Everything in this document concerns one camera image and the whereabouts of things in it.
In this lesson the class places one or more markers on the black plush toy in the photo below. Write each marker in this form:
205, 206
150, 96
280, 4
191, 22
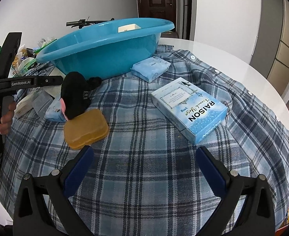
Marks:
75, 93

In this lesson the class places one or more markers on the white long box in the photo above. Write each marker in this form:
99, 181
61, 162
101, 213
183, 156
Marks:
24, 105

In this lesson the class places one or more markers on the light blue tissue pack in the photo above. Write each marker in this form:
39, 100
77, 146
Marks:
149, 68
53, 111

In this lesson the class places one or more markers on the blue plastic basin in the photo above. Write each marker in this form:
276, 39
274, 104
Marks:
97, 51

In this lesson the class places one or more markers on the person's left hand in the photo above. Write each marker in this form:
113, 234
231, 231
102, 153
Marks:
8, 123

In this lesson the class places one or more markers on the grey beige refrigerator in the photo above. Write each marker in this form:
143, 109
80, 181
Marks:
282, 54

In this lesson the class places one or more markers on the amber plastic soap box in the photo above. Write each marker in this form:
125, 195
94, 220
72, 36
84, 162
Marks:
85, 127

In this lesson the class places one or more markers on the light blue carton box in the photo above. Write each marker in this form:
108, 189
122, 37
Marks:
191, 113

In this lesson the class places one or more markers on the cream cardboard box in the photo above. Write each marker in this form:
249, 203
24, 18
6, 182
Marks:
128, 28

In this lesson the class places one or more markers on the grey small box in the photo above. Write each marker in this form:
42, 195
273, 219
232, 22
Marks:
42, 104

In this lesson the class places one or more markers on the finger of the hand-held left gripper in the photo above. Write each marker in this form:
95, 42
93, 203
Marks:
49, 81

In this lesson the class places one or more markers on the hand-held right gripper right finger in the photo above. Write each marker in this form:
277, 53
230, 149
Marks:
212, 172

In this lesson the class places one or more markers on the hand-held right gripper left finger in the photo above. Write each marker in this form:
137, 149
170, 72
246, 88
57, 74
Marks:
79, 169

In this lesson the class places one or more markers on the pile of snack packets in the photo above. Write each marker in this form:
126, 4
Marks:
24, 61

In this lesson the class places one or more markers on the black folding bicycle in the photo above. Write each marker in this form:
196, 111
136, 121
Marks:
75, 23

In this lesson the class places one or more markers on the dark brown door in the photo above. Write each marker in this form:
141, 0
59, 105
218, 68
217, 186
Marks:
156, 2

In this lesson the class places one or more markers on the blue plaid shirt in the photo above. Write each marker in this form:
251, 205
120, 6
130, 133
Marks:
139, 164

